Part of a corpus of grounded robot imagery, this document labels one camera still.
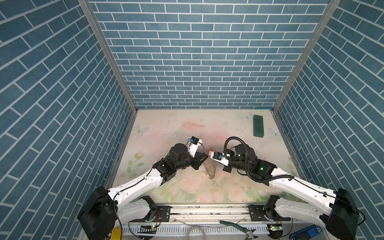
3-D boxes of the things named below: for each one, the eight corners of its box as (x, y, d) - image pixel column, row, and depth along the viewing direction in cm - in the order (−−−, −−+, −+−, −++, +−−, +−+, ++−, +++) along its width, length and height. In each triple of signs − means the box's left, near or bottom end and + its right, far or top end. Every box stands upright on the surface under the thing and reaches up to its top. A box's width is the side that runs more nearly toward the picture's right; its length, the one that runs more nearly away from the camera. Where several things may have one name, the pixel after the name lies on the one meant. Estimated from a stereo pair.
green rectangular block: (253, 136, 108) (254, 133, 105) (253, 117, 120) (254, 114, 117) (262, 138, 107) (264, 135, 104) (261, 118, 119) (263, 115, 116)
